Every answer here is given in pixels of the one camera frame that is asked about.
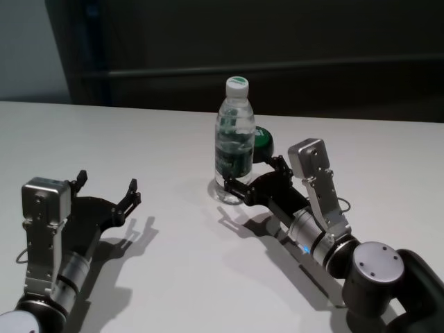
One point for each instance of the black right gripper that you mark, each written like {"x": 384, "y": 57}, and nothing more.
{"x": 274, "y": 192}

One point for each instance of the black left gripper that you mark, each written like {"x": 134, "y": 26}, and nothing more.
{"x": 92, "y": 215}

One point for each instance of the clear water bottle green label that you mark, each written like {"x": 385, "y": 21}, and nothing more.
{"x": 234, "y": 152}

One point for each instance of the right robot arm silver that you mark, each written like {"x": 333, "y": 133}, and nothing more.
{"x": 371, "y": 267}

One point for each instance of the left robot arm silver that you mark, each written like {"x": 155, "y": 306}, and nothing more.
{"x": 74, "y": 268}

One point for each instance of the green YES button black base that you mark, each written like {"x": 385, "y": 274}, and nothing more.
{"x": 263, "y": 144}

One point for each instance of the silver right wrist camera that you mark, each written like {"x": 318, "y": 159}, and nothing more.
{"x": 312, "y": 159}

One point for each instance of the grey horizontal rail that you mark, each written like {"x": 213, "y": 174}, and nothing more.
{"x": 277, "y": 71}

